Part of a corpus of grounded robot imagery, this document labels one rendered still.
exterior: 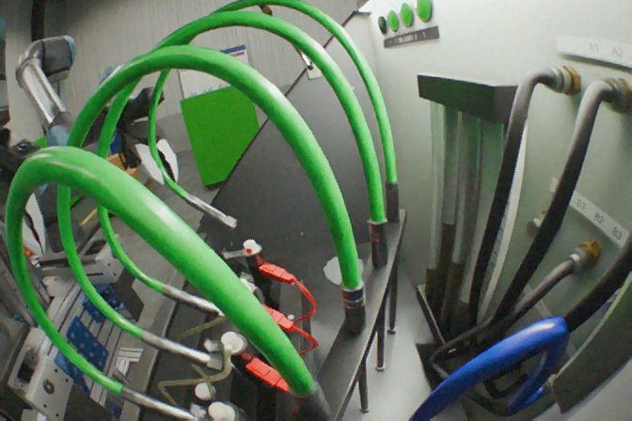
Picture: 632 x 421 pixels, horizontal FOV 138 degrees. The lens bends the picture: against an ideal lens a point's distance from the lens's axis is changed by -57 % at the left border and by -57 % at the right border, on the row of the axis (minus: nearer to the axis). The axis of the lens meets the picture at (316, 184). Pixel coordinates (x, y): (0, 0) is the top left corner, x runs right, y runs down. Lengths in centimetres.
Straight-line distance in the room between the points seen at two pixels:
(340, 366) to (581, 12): 30
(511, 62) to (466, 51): 7
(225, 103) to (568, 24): 359
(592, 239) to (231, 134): 366
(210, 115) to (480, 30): 352
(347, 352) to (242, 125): 353
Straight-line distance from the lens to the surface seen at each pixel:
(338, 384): 23
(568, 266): 18
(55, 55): 96
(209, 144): 372
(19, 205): 15
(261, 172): 67
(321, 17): 33
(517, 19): 24
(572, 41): 20
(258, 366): 29
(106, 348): 99
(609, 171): 19
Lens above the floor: 131
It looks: 24 degrees down
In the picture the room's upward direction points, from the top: 10 degrees counter-clockwise
